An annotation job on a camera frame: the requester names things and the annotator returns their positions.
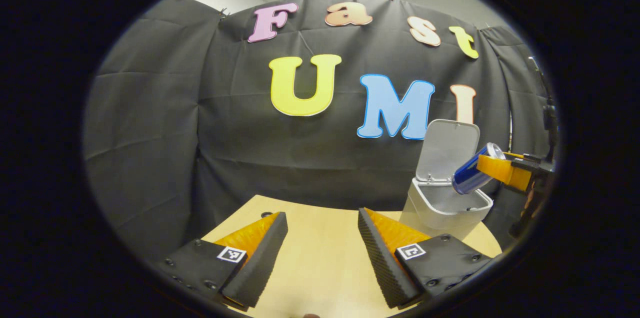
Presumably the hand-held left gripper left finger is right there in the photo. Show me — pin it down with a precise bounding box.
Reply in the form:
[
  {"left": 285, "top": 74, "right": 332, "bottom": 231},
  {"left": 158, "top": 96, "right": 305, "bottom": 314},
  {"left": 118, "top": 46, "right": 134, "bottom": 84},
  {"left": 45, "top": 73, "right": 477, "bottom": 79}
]
[{"left": 152, "top": 211, "right": 290, "bottom": 311}]

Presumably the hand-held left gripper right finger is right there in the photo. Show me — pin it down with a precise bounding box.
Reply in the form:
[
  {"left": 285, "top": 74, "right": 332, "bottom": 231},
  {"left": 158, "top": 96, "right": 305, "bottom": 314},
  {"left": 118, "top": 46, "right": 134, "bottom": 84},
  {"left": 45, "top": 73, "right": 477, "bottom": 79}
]
[{"left": 357, "top": 207, "right": 494, "bottom": 309}]

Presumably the blue pop can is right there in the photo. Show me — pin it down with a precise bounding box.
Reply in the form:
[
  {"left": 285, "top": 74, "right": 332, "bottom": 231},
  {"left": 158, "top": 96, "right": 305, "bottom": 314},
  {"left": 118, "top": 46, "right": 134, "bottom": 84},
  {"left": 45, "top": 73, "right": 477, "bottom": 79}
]
[{"left": 452, "top": 142, "right": 507, "bottom": 195}]

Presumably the white desktop garbage bin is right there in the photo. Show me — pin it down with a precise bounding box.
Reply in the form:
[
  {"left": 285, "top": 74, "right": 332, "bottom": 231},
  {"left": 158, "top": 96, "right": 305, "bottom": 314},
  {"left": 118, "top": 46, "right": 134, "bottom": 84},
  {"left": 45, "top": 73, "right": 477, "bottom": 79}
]
[{"left": 400, "top": 119, "right": 495, "bottom": 241}]

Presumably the wooden desktop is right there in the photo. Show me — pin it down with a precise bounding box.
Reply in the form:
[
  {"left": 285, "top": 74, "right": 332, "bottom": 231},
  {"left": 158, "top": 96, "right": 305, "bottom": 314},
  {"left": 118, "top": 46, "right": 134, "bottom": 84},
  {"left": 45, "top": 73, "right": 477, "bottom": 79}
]
[{"left": 200, "top": 194, "right": 503, "bottom": 318}]

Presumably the black backdrop cloth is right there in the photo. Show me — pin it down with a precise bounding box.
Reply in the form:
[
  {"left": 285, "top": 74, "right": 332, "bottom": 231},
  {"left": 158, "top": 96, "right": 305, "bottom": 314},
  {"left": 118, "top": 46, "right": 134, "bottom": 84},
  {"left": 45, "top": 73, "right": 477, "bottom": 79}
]
[{"left": 84, "top": 0, "right": 552, "bottom": 258}]

